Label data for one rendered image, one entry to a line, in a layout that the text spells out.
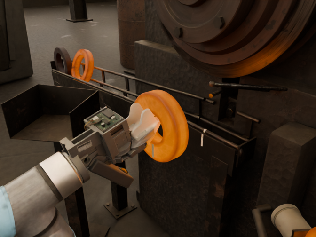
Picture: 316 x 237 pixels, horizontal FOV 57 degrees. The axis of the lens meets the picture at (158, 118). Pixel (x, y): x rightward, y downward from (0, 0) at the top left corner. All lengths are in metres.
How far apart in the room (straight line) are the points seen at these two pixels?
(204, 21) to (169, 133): 0.25
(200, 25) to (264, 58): 0.16
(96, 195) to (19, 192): 1.23
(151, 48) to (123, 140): 0.61
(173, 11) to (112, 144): 0.36
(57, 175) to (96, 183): 1.30
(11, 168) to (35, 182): 1.59
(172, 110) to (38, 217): 0.30
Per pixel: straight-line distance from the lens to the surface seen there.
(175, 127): 0.56
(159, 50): 1.07
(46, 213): 0.54
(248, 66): 0.70
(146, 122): 0.58
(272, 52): 0.67
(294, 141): 0.69
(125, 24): 3.65
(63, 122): 1.19
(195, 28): 0.68
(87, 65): 1.50
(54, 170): 0.51
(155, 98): 0.59
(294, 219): 0.65
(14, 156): 2.21
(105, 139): 0.51
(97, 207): 1.66
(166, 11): 0.74
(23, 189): 0.52
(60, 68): 1.80
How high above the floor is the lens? 1.13
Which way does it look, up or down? 27 degrees down
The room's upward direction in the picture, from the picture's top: straight up
